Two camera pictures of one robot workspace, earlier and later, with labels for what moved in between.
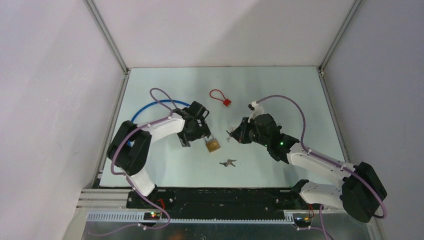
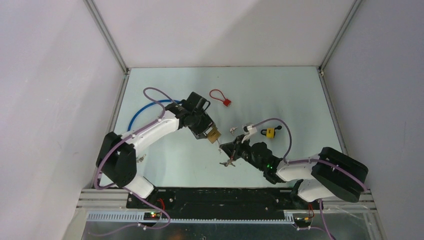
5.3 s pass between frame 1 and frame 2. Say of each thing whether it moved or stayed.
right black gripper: moved
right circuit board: stayed
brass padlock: moved
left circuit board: stayed
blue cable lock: stayed
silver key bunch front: stayed
